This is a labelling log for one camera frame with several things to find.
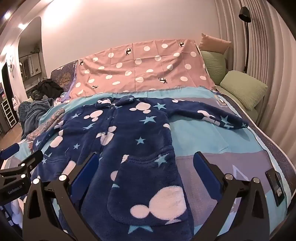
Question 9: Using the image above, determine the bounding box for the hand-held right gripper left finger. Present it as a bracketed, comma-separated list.
[22, 152, 102, 241]

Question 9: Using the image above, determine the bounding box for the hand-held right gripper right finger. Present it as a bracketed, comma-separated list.
[193, 152, 275, 241]

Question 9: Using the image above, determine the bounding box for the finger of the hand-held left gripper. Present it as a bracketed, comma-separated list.
[0, 149, 44, 186]
[0, 142, 20, 161]

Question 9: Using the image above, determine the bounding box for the navy fleece star print robe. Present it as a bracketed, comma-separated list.
[32, 95, 249, 241]

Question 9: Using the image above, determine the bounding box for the dark clothes pile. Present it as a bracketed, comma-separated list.
[31, 79, 64, 101]

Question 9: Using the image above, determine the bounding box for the white cloth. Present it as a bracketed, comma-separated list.
[9, 197, 26, 223]

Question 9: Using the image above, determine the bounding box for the floral folded cloth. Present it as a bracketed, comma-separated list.
[26, 109, 65, 149]

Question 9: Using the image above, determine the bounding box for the white shelf rack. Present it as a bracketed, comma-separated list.
[1, 100, 18, 127]

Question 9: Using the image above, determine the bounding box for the blue and purple bedspread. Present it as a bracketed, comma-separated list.
[0, 89, 292, 241]

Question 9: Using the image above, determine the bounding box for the teal blanket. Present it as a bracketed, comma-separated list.
[18, 97, 55, 137]

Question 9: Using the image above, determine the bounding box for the dark doorway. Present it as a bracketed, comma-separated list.
[2, 61, 14, 98]

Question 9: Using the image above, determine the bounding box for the dark purple mattress cover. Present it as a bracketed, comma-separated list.
[217, 90, 296, 195]

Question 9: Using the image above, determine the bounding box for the black phone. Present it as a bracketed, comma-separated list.
[265, 169, 285, 207]

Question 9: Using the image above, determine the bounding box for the tree print dark cloth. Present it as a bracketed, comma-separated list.
[50, 60, 78, 93]

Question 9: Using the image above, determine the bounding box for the mirror cabinet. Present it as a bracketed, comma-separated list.
[19, 52, 42, 78]

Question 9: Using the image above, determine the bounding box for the large green pillow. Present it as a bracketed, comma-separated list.
[220, 70, 269, 110]

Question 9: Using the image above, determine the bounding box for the green ribbed pillow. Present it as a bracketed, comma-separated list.
[200, 50, 229, 85]

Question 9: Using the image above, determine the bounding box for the pink polka dot sheet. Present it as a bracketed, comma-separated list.
[69, 39, 216, 98]

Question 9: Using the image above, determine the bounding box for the orange pillow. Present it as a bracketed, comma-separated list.
[199, 33, 232, 55]

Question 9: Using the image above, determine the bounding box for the beige pleated curtain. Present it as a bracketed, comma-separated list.
[215, 0, 296, 149]

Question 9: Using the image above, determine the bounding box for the black floor lamp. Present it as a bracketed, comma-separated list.
[239, 6, 252, 73]

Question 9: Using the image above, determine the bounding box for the white wall clock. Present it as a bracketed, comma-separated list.
[6, 56, 15, 78]

